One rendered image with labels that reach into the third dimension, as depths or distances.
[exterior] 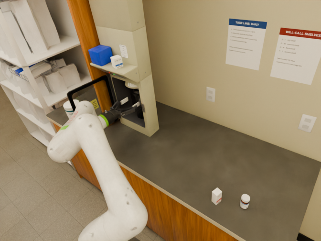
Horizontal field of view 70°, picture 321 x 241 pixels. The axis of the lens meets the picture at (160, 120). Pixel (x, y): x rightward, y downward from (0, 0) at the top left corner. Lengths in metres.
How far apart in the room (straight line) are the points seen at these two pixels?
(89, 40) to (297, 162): 1.50
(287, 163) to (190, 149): 0.60
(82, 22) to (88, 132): 0.82
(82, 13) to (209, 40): 0.79
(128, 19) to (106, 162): 0.77
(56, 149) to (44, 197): 1.90
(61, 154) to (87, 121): 0.19
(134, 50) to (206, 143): 0.79
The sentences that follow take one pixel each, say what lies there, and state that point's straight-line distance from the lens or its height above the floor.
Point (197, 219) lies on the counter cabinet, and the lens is 1.47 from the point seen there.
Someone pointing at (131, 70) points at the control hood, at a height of 1.51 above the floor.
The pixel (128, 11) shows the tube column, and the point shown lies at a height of 1.81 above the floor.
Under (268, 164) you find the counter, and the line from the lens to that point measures 1.58.
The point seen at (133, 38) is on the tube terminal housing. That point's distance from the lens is 1.35.
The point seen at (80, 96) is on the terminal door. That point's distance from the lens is 1.61.
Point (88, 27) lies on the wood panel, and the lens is 1.61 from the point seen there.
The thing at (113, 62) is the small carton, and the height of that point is 1.55.
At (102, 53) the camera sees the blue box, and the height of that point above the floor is 1.58.
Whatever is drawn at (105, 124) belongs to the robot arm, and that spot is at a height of 1.19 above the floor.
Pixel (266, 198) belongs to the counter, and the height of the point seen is 0.94.
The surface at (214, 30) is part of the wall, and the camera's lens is 1.54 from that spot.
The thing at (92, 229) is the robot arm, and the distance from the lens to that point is 0.95.
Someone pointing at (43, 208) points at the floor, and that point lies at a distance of 2.86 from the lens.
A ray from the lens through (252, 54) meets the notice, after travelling 1.48.
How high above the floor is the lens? 2.09
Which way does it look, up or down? 38 degrees down
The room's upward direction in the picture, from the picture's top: 7 degrees counter-clockwise
